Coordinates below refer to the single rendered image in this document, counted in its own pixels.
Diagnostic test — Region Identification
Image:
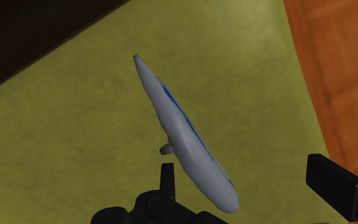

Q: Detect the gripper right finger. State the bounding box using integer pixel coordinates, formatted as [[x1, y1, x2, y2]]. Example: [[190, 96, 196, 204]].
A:
[[305, 153, 358, 224]]

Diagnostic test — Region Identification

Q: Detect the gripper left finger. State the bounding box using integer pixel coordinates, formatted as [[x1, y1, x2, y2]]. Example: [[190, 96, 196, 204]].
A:
[[90, 162, 198, 224]]

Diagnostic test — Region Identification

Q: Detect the white toy airplane blue stripe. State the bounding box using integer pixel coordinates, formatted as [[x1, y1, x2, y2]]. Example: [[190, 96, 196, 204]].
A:
[[133, 54, 240, 214]]

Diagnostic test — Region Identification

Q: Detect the olive green padded furniture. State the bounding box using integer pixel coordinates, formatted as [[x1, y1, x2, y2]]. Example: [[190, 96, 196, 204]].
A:
[[0, 0, 350, 224]]

